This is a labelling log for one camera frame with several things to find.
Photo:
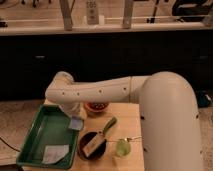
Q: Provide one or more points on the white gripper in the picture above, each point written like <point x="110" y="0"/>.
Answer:
<point x="73" y="110"/>

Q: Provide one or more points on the light blue sponge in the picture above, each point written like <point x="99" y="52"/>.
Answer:
<point x="76" y="123"/>

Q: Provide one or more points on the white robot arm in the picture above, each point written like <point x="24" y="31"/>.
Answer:
<point x="171" y="132"/>

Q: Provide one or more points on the green plastic tray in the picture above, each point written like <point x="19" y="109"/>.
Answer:
<point x="49" y="128"/>

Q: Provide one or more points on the white cloth in tray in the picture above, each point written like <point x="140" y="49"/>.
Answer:
<point x="54" y="153"/>

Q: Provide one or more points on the red small bowl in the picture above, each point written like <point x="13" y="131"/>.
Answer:
<point x="96" y="107"/>

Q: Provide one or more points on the dark brown bowl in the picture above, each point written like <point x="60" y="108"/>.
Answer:
<point x="95" y="155"/>

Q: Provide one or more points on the green translucent cup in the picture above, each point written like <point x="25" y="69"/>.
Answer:
<point x="123" y="148"/>

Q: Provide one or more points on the white remote control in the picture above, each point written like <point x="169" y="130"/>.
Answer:
<point x="92" y="12"/>

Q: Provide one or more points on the dark power adapter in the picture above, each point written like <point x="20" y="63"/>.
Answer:
<point x="203" y="99"/>

